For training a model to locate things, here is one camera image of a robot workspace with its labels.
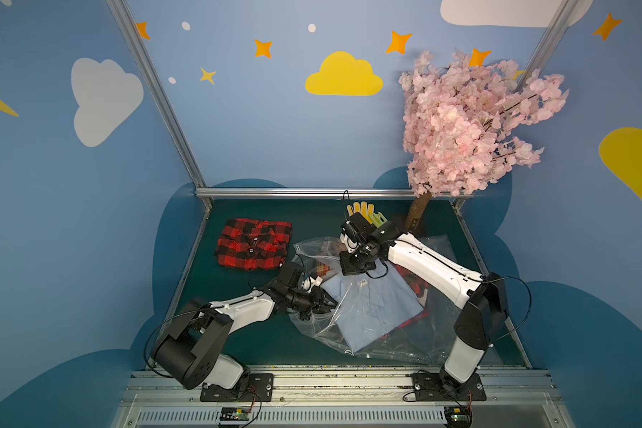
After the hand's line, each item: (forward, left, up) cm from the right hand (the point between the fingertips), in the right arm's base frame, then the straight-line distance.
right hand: (347, 267), depth 83 cm
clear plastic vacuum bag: (-17, -25, -14) cm, 34 cm away
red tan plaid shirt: (+6, +9, -12) cm, 16 cm away
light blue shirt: (-9, -8, -9) cm, 15 cm away
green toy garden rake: (+34, -15, -15) cm, 40 cm away
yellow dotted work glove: (+41, -8, -16) cm, 45 cm away
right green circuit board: (-35, -32, -18) cm, 51 cm away
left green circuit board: (-39, +30, -16) cm, 51 cm away
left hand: (-11, +2, -6) cm, 13 cm away
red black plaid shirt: (+16, +37, -13) cm, 42 cm away
